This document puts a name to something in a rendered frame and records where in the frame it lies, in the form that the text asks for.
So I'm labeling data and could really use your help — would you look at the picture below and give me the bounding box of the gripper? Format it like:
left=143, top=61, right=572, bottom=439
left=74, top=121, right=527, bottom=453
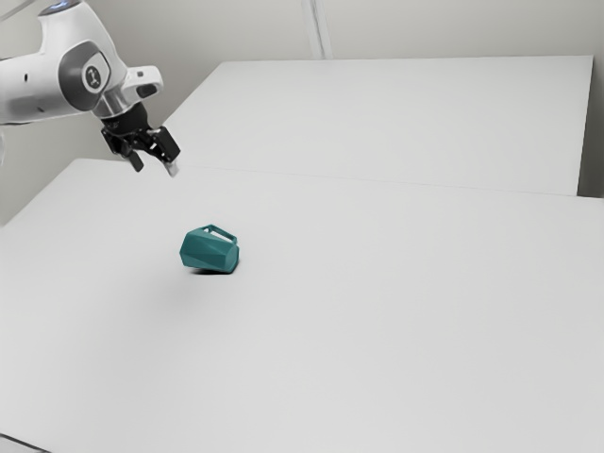
left=99, top=104, right=182, bottom=179

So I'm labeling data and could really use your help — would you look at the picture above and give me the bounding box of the teal faceted mug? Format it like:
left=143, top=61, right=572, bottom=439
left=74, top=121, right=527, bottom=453
left=178, top=224, right=242, bottom=275

